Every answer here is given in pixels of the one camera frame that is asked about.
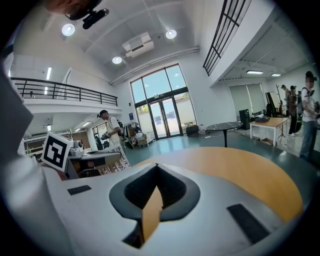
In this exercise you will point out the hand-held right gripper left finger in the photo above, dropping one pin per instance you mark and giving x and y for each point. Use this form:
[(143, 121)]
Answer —
[(82, 215)]

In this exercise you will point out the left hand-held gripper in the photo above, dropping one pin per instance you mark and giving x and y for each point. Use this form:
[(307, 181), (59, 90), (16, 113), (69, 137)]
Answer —
[(56, 152)]

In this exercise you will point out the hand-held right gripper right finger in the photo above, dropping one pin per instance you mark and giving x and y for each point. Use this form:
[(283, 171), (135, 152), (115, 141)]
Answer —
[(220, 225)]

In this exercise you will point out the clothes rack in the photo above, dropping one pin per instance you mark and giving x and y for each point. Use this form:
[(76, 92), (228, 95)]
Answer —
[(130, 130)]

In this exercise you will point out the round wooden table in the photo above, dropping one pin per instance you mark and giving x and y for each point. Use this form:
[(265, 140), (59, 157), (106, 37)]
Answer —
[(237, 170)]

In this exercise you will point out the black mezzanine railing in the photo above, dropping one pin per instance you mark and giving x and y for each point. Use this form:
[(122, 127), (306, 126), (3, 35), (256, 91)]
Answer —
[(65, 91)]

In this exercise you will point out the glass entrance door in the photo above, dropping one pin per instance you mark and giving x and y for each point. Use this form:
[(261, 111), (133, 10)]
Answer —
[(162, 105)]

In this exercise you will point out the black bin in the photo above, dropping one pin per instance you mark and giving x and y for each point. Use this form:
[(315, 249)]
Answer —
[(192, 131)]

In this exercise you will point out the round ceiling light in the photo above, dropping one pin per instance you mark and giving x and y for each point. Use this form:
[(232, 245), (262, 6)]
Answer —
[(117, 60), (68, 30), (171, 34)]

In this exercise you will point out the black cabinet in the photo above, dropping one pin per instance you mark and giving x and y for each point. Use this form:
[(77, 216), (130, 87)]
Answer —
[(244, 119)]

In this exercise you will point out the ceiling air conditioner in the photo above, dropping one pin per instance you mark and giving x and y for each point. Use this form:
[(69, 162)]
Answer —
[(137, 45)]

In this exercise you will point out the window with roller blinds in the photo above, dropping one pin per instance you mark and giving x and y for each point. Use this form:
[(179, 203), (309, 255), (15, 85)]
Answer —
[(246, 100)]

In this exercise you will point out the wooden coat stand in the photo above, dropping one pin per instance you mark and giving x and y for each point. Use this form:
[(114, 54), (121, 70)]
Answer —
[(279, 100)]

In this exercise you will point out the black round pedestal table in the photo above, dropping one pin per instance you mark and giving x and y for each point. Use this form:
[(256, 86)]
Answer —
[(223, 126)]

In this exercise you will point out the wooden desk with white frame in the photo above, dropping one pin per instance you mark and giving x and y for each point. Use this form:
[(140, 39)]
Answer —
[(270, 122)]

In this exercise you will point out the black head-mounted camera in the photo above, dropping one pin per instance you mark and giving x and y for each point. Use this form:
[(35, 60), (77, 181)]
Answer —
[(92, 18)]

